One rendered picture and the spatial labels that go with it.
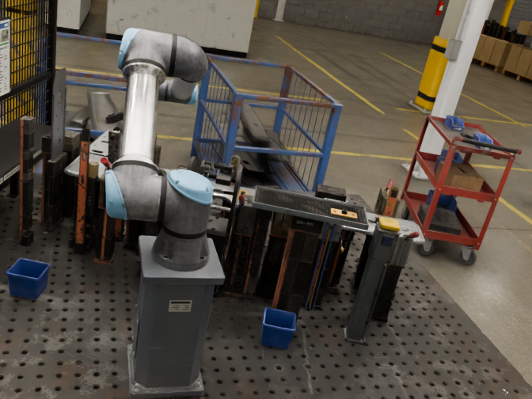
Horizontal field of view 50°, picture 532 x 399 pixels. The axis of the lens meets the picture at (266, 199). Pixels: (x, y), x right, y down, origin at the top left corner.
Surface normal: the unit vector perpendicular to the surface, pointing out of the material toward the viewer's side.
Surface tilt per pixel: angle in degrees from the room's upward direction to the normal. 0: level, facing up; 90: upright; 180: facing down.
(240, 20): 90
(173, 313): 90
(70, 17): 90
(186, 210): 90
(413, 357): 0
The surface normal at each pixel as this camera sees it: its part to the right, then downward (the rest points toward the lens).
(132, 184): 0.25, -0.34
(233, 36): 0.26, 0.44
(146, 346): -0.50, 0.27
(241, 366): 0.18, -0.90
